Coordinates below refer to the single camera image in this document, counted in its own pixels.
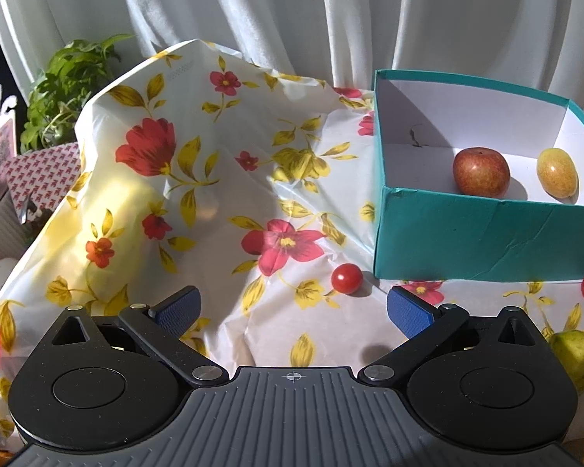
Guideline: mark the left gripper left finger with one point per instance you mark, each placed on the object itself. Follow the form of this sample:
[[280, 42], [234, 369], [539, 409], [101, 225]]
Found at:
[[157, 331]]

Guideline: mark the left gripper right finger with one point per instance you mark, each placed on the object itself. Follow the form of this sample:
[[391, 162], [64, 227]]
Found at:
[[429, 331]]

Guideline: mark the red apple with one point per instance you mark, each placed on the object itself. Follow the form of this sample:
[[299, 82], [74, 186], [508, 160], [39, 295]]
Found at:
[[479, 171]]

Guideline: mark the yellow-green mango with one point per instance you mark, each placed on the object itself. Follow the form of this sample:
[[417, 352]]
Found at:
[[557, 173]]

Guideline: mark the teal cardboard box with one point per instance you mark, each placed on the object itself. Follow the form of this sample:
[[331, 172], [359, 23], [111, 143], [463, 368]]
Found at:
[[425, 228]]

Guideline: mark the green pear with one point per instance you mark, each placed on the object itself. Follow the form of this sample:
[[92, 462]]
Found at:
[[568, 347]]

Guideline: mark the floral tablecloth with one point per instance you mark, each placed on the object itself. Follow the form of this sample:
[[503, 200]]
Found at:
[[202, 169]]

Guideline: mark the red patterned box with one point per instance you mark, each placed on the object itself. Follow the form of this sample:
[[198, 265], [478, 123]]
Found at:
[[44, 177]]

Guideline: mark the green potted plant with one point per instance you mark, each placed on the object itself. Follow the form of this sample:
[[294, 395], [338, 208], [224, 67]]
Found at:
[[58, 95]]

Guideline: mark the white curtain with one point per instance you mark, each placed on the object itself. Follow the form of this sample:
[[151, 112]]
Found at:
[[537, 43]]

